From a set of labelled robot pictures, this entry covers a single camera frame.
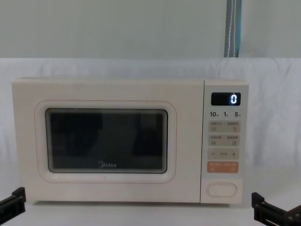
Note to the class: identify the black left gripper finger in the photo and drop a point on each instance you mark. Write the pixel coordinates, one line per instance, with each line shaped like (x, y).
(16, 201)

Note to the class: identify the cream microwave oven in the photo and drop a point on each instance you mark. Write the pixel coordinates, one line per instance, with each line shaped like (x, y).
(113, 91)

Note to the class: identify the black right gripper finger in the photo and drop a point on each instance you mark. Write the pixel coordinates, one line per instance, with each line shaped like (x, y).
(261, 207)

